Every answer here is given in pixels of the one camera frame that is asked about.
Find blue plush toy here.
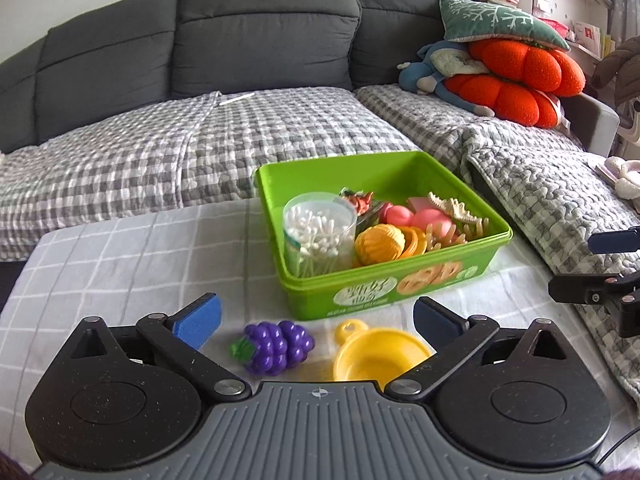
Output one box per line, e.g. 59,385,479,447
397,40,495,117

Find white starfish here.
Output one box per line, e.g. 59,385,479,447
426,192,483,224

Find clear cotton swab jar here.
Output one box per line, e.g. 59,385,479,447
282,192,358,278

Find yellow toy shell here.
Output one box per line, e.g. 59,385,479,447
355,224,405,266

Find green wrapped toy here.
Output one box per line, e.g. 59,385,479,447
340,188,383,235

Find green snowflake cushion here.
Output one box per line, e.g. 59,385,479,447
439,0,570,52

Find tan toy comb piece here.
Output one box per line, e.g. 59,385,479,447
425,218,490,252

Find red flower cushion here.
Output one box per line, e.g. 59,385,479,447
444,39,586,129

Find pink toy pig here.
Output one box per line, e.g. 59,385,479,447
381,205,454,235

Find grey checked sofa blanket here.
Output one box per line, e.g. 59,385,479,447
1,87,416,262

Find grey quilted blanket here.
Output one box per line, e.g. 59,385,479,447
354,83,640,406

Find white plush toy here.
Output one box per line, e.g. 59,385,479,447
597,156,640,200

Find light grey grid cloth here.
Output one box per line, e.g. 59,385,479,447
1,200,639,470

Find pink toy block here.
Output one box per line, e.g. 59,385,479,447
407,197,434,214

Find purple toy grapes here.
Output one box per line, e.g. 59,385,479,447
230,320,316,376

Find green plastic cookie box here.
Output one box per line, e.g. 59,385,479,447
255,152,512,321

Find yellow toy colander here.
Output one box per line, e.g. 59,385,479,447
333,318,434,389

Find brown jacket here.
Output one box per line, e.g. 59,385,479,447
591,36,640,106

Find orange toy lid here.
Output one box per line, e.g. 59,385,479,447
399,226,427,258

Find dark grey sofa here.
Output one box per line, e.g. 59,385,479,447
0,0,621,156

